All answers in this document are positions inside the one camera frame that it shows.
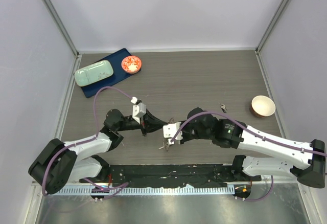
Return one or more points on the right aluminium frame post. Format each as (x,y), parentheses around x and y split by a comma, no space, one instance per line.
(272,24)

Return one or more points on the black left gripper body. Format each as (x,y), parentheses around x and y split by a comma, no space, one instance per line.
(130,124)

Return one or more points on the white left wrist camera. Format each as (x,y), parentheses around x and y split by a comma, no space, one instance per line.
(138,110)

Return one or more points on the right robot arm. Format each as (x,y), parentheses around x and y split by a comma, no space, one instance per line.
(304,161)

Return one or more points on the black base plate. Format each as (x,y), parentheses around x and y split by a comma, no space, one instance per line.
(177,175)

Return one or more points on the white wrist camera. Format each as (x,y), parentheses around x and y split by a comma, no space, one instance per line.
(138,110)
(171,129)

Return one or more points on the orange patterned small bowl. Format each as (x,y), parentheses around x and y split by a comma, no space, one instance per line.
(131,64)

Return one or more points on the metal disc keyring holder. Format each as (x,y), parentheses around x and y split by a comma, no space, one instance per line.
(165,145)

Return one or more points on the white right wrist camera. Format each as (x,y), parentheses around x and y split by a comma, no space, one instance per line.
(171,129)

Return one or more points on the left aluminium frame post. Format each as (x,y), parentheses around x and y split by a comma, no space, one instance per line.
(62,29)

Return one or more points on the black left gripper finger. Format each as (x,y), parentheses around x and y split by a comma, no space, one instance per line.
(152,127)
(153,120)

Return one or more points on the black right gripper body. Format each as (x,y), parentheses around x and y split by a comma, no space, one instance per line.
(189,133)

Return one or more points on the pale green oblong dish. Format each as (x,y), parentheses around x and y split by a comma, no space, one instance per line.
(93,73)

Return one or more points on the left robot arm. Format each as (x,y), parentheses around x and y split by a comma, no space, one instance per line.
(63,162)

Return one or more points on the white slotted cable duct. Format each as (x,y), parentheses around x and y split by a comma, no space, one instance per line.
(187,190)

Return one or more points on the aluminium frame post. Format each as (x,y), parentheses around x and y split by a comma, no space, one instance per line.
(62,29)
(272,24)

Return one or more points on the silver black key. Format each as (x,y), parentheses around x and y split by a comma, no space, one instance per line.
(223,107)

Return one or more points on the red cream bowl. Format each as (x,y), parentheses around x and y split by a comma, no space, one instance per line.
(262,106)

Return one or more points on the dark blue tray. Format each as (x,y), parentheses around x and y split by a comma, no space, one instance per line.
(119,74)

